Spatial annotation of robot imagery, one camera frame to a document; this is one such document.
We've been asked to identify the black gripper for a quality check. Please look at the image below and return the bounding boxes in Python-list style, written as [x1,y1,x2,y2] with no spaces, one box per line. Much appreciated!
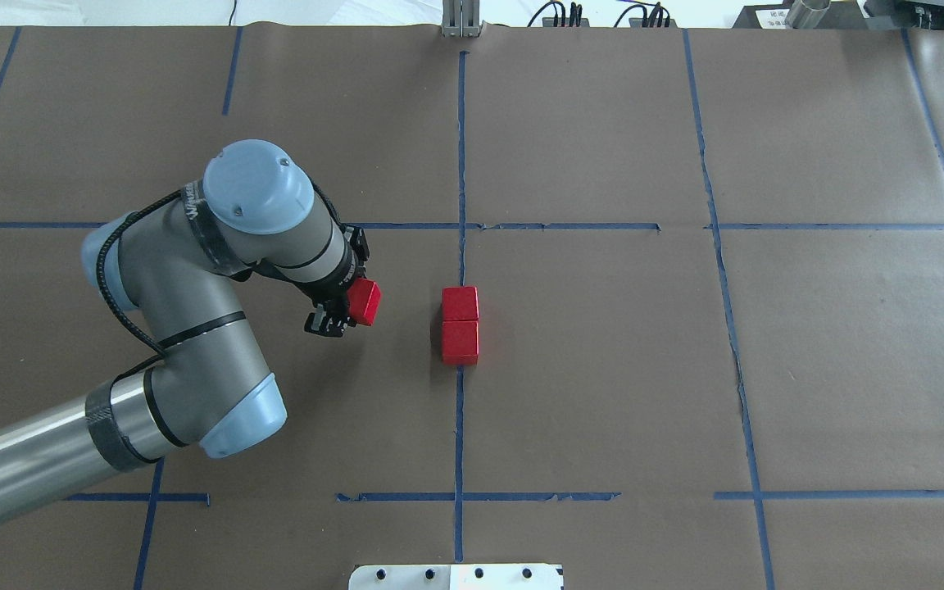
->
[300,279,356,338]

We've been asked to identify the white camera mast pillar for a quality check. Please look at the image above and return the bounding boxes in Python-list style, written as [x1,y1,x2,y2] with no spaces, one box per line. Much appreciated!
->
[347,563,565,589]

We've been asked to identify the metal cup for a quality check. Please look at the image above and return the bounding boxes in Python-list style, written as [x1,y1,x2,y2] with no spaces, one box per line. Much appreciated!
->
[784,0,832,30]

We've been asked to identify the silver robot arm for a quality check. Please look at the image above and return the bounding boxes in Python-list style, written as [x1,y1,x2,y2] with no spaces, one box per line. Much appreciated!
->
[0,138,372,525]

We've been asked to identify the aluminium frame post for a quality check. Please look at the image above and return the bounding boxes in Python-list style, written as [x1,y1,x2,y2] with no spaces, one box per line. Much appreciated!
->
[441,0,483,39]

